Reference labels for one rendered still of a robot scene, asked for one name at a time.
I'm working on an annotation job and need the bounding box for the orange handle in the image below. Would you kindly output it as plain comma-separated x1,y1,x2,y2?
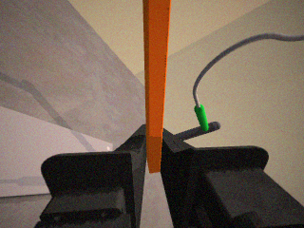
142,0,171,174

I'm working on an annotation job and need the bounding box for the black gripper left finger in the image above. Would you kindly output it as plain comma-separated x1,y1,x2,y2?
41,124,146,228

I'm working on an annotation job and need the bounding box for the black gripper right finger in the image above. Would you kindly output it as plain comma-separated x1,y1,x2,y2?
161,128,269,228

